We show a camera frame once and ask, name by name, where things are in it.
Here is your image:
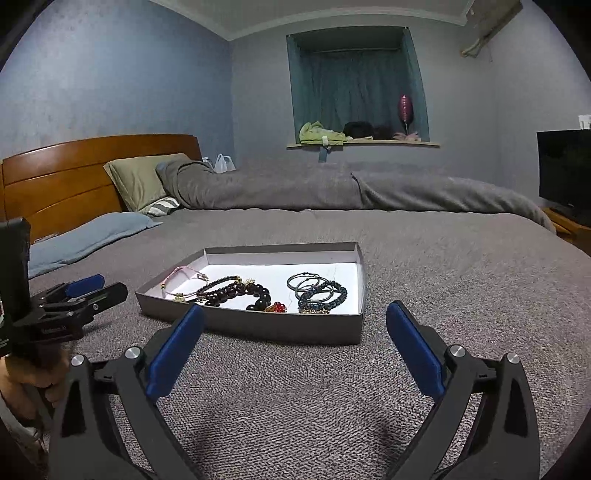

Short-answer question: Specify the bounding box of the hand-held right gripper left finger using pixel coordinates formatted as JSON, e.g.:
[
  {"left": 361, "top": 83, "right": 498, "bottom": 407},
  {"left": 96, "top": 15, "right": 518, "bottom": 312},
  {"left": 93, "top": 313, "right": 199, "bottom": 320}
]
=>
[{"left": 46, "top": 302, "right": 206, "bottom": 480}]

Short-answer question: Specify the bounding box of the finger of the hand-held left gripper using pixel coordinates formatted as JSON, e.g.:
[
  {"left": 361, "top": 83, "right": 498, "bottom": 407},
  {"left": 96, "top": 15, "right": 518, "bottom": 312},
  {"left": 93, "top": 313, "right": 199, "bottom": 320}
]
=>
[
  {"left": 41, "top": 282, "right": 129, "bottom": 325},
  {"left": 32, "top": 274, "right": 106, "bottom": 306}
]

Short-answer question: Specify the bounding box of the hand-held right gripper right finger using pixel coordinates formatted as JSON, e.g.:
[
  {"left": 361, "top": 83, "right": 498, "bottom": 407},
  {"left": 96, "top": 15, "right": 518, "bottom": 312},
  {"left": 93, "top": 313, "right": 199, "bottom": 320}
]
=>
[{"left": 383, "top": 300, "right": 543, "bottom": 480}]

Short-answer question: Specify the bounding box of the small dark bead bracelet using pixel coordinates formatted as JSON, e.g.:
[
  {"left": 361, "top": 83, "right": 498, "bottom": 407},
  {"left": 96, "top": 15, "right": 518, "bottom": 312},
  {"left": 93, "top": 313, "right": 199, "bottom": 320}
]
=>
[{"left": 191, "top": 274, "right": 254, "bottom": 305}]

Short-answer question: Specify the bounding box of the blue braided bead bracelet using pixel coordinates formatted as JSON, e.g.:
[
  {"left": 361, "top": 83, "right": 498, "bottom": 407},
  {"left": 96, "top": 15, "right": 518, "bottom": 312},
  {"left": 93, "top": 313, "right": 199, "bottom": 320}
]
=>
[
  {"left": 298, "top": 288, "right": 334, "bottom": 315},
  {"left": 314, "top": 282, "right": 348, "bottom": 308}
]

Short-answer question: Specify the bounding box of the large dark bead bracelet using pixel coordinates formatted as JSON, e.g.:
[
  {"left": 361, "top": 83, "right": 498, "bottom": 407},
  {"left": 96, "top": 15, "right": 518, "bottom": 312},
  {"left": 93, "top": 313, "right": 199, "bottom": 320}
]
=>
[{"left": 203, "top": 282, "right": 272, "bottom": 312}]

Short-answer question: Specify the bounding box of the grey shallow cardboard box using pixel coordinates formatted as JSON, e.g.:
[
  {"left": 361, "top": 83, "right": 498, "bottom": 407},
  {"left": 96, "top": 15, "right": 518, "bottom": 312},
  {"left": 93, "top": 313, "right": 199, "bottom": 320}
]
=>
[{"left": 135, "top": 242, "right": 368, "bottom": 347}]

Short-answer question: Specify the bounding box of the thin wire hoop bangle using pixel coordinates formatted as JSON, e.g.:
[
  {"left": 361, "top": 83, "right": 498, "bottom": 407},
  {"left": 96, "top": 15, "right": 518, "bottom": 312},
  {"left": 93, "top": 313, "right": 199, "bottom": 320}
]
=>
[{"left": 304, "top": 272, "right": 334, "bottom": 291}]

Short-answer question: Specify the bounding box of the silver bangle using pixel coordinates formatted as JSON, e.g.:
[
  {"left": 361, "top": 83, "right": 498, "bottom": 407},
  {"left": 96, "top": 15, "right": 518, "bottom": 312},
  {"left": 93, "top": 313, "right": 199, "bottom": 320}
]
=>
[
  {"left": 287, "top": 272, "right": 320, "bottom": 292},
  {"left": 295, "top": 275, "right": 334, "bottom": 297}
]

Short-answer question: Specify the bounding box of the person's left forearm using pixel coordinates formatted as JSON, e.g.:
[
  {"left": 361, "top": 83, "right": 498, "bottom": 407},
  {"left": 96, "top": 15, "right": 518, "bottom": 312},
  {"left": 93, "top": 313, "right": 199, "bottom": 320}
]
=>
[{"left": 0, "top": 394, "right": 49, "bottom": 480}]

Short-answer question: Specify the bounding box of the person's left hand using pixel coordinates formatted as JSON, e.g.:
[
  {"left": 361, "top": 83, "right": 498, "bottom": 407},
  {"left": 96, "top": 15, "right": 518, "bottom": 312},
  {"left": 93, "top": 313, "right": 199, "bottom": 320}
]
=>
[{"left": 0, "top": 352, "right": 71, "bottom": 417}]

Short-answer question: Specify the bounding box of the blue grey folded cloth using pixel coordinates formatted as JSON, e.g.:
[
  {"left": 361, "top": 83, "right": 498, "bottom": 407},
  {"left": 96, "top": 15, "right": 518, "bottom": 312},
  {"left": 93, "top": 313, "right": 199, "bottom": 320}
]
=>
[{"left": 28, "top": 212, "right": 163, "bottom": 280}]

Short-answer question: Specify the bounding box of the wooden headboard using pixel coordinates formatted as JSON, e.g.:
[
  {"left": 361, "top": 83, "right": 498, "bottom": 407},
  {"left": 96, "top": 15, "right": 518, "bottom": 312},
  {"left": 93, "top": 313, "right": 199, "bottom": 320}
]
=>
[{"left": 0, "top": 134, "right": 204, "bottom": 244}]

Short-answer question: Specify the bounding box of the striped pillow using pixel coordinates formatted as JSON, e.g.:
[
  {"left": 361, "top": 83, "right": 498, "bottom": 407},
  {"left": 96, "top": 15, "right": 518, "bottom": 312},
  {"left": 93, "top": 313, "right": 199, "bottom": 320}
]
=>
[{"left": 139, "top": 196, "right": 182, "bottom": 217}]

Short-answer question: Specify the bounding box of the olive green pillow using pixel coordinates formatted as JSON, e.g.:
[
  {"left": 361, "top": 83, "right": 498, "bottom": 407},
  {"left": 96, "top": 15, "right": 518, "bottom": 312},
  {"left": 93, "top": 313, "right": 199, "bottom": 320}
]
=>
[{"left": 102, "top": 152, "right": 192, "bottom": 214}]

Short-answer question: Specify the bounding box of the grey bed cover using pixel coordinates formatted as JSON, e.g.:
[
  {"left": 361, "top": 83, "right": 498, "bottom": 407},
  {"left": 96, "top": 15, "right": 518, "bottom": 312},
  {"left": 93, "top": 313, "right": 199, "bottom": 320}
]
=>
[{"left": 0, "top": 208, "right": 591, "bottom": 480}]

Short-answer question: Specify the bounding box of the grey rolled blanket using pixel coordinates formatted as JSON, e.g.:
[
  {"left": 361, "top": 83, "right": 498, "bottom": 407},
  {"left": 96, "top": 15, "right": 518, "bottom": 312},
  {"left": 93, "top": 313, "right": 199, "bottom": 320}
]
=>
[{"left": 156, "top": 159, "right": 557, "bottom": 234}]

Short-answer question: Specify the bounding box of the wooden television stand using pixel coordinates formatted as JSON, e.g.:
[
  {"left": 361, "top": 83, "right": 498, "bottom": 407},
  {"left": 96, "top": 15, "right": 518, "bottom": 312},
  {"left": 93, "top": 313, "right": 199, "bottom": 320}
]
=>
[{"left": 542, "top": 205, "right": 591, "bottom": 257}]

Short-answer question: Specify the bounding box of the wooden window sill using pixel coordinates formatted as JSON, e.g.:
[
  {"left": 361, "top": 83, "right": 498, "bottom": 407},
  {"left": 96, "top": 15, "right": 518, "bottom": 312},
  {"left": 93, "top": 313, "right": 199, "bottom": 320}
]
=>
[{"left": 286, "top": 140, "right": 440, "bottom": 149}]

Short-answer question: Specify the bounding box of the black cloth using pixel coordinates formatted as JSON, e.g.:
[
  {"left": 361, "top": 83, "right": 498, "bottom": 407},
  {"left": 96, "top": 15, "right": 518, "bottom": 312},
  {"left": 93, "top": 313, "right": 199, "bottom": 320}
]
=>
[{"left": 343, "top": 121, "right": 393, "bottom": 140}]

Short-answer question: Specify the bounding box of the black television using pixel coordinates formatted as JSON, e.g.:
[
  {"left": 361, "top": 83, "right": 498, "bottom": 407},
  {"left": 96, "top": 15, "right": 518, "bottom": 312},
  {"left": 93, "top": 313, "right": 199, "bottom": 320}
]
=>
[{"left": 536, "top": 129, "right": 591, "bottom": 209}]

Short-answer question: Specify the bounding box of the green cloth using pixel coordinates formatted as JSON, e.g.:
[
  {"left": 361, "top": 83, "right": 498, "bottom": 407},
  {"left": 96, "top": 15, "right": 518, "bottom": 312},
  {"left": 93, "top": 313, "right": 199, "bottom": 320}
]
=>
[{"left": 299, "top": 121, "right": 347, "bottom": 144}]

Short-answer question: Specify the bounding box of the teal window curtain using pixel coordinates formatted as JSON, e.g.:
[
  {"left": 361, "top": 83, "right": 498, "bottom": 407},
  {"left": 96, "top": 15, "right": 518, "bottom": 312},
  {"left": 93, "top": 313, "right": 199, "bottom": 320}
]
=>
[{"left": 287, "top": 27, "right": 431, "bottom": 142}]

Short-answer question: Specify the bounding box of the pink cord bracelet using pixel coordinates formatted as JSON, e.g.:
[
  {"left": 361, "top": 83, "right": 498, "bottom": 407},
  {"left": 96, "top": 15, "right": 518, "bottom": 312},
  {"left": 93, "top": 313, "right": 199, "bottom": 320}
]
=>
[{"left": 161, "top": 265, "right": 209, "bottom": 304}]

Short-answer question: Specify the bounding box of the wall air conditioner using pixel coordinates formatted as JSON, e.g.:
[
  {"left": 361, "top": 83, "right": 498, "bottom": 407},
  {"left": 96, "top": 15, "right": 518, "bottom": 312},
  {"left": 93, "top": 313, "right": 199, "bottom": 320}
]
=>
[{"left": 461, "top": 0, "right": 526, "bottom": 59}]

